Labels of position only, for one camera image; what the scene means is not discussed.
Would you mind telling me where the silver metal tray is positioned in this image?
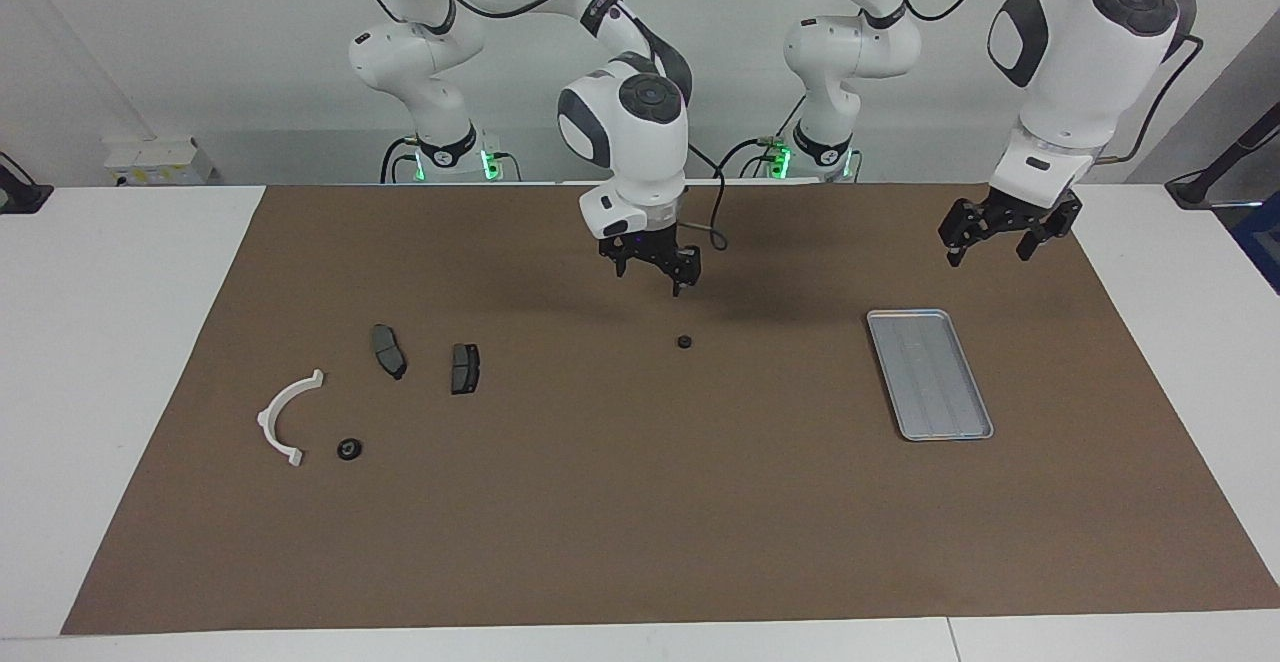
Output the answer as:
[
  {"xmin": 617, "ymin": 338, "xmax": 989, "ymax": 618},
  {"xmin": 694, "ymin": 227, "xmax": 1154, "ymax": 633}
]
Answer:
[{"xmin": 866, "ymin": 308, "xmax": 995, "ymax": 442}]

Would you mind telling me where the white power socket box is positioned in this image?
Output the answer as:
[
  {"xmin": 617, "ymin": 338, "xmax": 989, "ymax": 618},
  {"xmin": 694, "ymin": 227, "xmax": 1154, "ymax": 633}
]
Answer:
[{"xmin": 104, "ymin": 136, "xmax": 217, "ymax": 187}]

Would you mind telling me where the brown table mat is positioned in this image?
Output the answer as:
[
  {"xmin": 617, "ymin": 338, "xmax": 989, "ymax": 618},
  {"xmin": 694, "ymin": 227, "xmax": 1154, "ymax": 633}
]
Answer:
[{"xmin": 60, "ymin": 180, "xmax": 1280, "ymax": 636}]

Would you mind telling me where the curved dark grey brake pad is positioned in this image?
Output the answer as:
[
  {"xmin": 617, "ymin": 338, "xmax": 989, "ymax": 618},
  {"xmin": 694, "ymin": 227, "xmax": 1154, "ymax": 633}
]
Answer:
[{"xmin": 371, "ymin": 324, "xmax": 408, "ymax": 381}]

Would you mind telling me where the black table clamp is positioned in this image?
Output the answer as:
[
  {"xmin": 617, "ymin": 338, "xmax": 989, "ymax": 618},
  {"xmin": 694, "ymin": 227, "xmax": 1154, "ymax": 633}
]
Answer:
[{"xmin": 0, "ymin": 152, "xmax": 54, "ymax": 215}]

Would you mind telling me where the rectangular dark grey brake pad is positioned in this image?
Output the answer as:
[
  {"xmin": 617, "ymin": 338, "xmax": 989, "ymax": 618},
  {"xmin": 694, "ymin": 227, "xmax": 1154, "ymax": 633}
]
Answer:
[{"xmin": 450, "ymin": 343, "xmax": 483, "ymax": 396}]

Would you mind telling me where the white half ring bracket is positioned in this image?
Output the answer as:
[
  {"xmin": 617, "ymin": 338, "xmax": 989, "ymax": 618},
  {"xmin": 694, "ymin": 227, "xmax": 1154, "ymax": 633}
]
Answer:
[{"xmin": 257, "ymin": 369, "xmax": 326, "ymax": 468}]

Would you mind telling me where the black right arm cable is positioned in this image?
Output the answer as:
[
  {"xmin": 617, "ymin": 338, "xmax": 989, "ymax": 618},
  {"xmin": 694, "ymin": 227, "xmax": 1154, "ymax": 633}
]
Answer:
[{"xmin": 395, "ymin": 0, "xmax": 728, "ymax": 251}]

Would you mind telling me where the blue box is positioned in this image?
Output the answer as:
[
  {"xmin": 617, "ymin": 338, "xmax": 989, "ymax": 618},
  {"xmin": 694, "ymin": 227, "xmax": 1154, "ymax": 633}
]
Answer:
[{"xmin": 1232, "ymin": 192, "xmax": 1280, "ymax": 295}]

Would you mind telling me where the black base cable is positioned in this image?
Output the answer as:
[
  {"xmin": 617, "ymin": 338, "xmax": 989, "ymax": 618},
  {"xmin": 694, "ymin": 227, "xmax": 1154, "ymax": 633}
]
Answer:
[{"xmin": 712, "ymin": 92, "xmax": 807, "ymax": 181}]

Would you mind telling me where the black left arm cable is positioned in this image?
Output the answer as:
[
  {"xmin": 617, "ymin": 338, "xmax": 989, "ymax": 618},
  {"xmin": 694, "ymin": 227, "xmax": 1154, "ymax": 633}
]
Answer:
[{"xmin": 885, "ymin": 0, "xmax": 1204, "ymax": 165}]

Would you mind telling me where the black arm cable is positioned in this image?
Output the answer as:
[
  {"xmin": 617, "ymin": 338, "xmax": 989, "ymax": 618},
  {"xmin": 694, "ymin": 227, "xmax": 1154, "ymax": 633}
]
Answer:
[
  {"xmin": 885, "ymin": 0, "xmax": 1204, "ymax": 165},
  {"xmin": 395, "ymin": 0, "xmax": 728, "ymax": 251}
]

